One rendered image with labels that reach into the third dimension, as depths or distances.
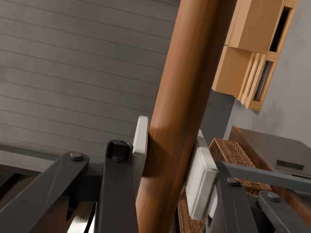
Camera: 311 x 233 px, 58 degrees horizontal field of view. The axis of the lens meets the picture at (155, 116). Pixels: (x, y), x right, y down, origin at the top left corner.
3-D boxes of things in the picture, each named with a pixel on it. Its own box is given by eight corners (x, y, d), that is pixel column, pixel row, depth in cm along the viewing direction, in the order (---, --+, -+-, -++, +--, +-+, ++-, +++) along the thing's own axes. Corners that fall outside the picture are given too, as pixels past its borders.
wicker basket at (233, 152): (241, 280, 130) (183, 270, 129) (216, 208, 184) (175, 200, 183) (276, 190, 117) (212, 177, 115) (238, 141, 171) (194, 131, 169)
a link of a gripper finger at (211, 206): (221, 202, 12) (287, 217, 12) (204, 156, 17) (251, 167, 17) (212, 231, 13) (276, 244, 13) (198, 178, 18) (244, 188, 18)
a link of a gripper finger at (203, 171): (204, 167, 14) (220, 170, 14) (190, 125, 20) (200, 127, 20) (189, 219, 14) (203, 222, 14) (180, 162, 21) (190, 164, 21)
